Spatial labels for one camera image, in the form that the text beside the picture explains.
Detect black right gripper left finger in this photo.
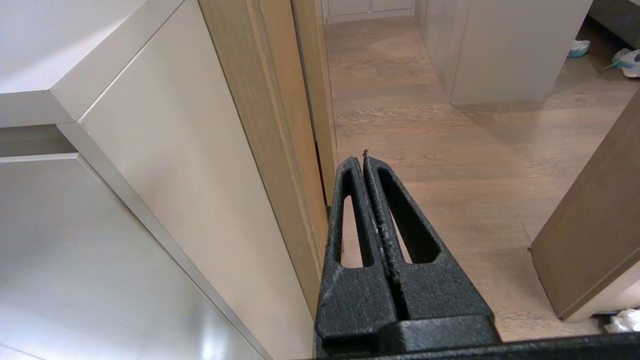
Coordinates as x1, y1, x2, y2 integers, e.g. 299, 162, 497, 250
315, 156, 399, 357

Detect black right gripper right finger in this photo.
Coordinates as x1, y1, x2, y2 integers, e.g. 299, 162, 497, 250
363, 149, 494, 321

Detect brown wooden door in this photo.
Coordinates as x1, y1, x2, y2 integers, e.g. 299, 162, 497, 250
529, 90, 640, 322

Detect white crumpled cloth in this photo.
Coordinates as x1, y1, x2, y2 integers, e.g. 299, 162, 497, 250
604, 309, 640, 334

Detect grey sideboard cabinet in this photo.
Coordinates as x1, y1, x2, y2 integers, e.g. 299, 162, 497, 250
0, 0, 317, 360

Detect white wardrobe doors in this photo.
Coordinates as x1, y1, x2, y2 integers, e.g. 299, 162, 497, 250
322, 0, 416, 24

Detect dark grey bed base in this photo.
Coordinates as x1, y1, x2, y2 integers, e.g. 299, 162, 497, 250
587, 0, 640, 50

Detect wooden door frame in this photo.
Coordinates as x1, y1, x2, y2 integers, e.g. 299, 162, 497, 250
199, 0, 338, 321

